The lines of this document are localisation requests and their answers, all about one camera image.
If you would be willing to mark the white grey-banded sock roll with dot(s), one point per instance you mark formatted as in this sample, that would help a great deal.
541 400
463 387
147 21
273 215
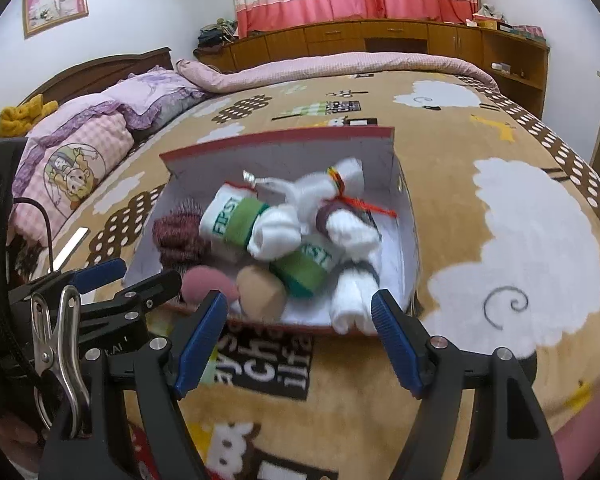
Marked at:
350 307

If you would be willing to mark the pink makeup sponge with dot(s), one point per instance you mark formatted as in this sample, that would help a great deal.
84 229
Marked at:
198 281

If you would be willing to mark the wooden low cabinet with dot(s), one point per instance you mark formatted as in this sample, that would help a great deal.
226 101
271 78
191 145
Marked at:
518 64

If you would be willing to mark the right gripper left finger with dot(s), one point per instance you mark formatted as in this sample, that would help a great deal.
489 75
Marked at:
161 372

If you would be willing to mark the folded clothes pile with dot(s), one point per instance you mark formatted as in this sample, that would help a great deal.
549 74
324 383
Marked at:
221 32

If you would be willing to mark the wooden headboard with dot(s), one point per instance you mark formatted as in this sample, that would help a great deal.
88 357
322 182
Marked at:
99 74

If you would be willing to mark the metal spring clip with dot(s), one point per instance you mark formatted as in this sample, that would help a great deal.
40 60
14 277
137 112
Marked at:
56 351

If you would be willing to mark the green white sock roll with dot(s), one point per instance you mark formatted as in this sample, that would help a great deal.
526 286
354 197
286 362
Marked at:
236 222

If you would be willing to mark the white purple-banded sock roll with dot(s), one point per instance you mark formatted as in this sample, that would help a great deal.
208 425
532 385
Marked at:
347 230

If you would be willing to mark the tan makeup sponge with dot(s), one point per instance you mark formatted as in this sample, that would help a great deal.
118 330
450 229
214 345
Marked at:
262 296

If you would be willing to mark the red cardboard box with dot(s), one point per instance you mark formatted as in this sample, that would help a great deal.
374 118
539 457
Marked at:
309 223

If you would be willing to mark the maroon knitted sock roll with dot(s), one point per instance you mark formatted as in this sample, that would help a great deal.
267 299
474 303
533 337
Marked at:
179 243

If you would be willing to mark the white sock with string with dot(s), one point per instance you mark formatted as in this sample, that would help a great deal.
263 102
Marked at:
340 184

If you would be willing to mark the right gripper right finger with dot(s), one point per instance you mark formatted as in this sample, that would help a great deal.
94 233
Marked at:
508 435

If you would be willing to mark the pink folded quilt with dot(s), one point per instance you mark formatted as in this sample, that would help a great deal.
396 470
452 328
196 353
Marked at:
341 64

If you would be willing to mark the yellow knitted cloth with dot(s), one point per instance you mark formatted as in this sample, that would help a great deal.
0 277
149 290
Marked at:
16 121

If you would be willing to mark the purple ruffled pillow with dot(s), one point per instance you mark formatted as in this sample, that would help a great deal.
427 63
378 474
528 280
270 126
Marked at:
151 100

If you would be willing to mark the pink checked pillow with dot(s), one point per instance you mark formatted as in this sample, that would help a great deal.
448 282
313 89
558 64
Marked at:
61 170

